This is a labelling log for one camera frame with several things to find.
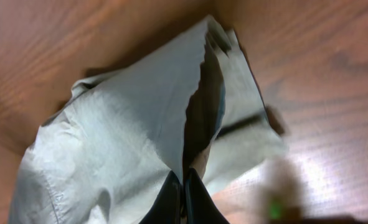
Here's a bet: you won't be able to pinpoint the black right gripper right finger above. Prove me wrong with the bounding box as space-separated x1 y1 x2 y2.
184 168 229 224

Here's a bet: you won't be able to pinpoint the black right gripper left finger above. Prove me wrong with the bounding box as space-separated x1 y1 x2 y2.
139 171 181 224

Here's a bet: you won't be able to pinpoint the khaki shorts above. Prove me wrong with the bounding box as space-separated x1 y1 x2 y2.
8 17 287 223

